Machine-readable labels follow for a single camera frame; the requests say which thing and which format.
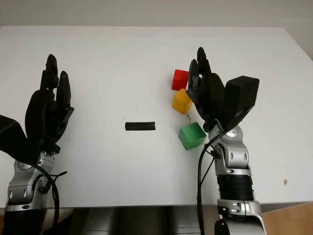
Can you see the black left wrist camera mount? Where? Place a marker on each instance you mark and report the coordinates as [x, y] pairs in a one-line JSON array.
[[12, 139]]

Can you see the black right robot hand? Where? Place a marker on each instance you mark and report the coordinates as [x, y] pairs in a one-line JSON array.
[[211, 95]]

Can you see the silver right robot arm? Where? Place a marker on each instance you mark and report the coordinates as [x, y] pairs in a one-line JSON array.
[[234, 156]]

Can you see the dark grey robot torso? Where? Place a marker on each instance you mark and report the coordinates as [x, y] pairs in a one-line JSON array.
[[134, 220]]

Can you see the green cube block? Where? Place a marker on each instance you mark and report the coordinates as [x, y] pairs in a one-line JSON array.
[[190, 137]]

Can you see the red cube block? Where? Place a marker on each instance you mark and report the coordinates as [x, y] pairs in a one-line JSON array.
[[179, 80]]

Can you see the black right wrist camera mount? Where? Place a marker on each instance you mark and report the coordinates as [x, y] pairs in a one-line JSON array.
[[242, 98]]

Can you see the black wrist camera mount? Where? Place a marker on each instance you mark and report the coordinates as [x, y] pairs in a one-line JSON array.
[[12, 139], [242, 98]]

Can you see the black tape strip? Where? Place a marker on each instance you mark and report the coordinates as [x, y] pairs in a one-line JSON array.
[[140, 126]]

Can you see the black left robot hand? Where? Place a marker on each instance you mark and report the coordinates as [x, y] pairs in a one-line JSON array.
[[41, 110]]

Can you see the yellow cube block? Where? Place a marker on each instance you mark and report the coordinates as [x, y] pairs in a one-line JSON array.
[[181, 101]]

